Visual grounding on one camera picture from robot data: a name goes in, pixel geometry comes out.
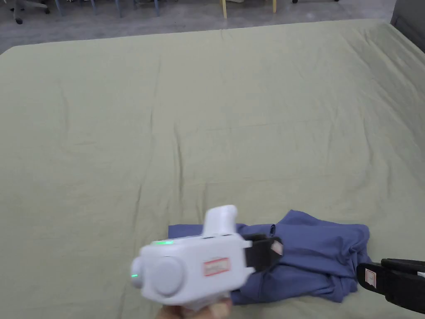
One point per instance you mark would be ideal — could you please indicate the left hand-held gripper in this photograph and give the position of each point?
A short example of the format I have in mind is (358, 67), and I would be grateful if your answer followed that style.
(199, 265)

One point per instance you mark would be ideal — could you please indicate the blue shirt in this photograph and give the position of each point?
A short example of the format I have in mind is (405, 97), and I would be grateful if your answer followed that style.
(315, 252)

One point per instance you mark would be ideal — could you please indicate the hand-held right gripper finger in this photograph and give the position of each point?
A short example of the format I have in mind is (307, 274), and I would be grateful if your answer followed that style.
(403, 265)
(388, 282)

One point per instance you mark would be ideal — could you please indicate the bed with pale green sheet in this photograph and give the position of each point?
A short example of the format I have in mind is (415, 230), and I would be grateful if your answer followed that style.
(166, 133)

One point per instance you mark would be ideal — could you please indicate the person's left hand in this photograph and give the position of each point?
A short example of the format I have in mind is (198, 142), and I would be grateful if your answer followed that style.
(186, 311)

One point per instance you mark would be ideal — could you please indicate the grey padded headboard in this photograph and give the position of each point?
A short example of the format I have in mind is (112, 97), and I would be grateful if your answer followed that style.
(410, 20)

